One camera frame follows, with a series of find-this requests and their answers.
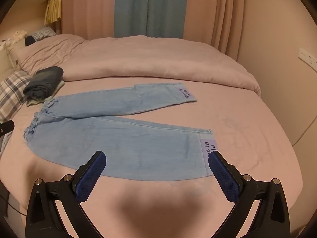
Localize pink pillow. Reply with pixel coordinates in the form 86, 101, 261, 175
16, 35, 86, 78

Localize light blue denim pants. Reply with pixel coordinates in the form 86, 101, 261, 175
23, 83, 218, 181

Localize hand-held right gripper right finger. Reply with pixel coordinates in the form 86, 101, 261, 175
208, 150, 291, 238

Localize blue checked pillow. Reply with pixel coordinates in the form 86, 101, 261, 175
27, 27, 57, 42

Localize yellow tasselled cloth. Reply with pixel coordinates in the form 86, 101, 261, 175
45, 0, 62, 25

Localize plaid pillow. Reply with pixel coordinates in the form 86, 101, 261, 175
0, 71, 33, 154

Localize bed with pink sheet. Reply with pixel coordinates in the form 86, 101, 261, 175
0, 76, 305, 238

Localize folded pale green cloth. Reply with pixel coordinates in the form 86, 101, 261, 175
26, 80, 65, 107

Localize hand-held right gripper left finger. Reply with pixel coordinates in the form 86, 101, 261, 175
25, 150, 107, 238

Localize folded dark blue jeans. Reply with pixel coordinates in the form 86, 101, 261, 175
23, 66, 64, 100

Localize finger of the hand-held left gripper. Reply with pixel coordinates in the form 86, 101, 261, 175
0, 120, 15, 136

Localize pink duvet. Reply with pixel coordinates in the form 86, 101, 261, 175
59, 35, 262, 98

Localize white plush toy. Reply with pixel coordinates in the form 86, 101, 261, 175
0, 30, 27, 49

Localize white wall socket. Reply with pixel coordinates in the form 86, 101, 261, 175
298, 48, 317, 68

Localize blue curtain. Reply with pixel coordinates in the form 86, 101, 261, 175
114, 0, 187, 39

